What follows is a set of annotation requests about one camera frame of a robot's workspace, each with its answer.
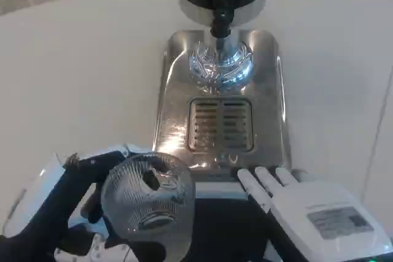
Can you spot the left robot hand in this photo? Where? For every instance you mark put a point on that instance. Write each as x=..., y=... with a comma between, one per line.
x=46, y=206

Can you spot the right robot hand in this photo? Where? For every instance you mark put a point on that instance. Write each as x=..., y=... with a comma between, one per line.
x=325, y=213

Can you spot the clear ribbed glass cup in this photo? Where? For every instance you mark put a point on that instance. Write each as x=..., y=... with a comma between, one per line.
x=153, y=210

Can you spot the slotted steel drain grid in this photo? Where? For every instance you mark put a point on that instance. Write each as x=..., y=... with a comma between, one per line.
x=221, y=125

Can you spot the steel drip tray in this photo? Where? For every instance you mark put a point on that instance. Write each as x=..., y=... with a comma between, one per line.
x=175, y=90

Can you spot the black dispenser tap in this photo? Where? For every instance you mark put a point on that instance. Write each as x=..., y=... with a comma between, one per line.
x=221, y=19

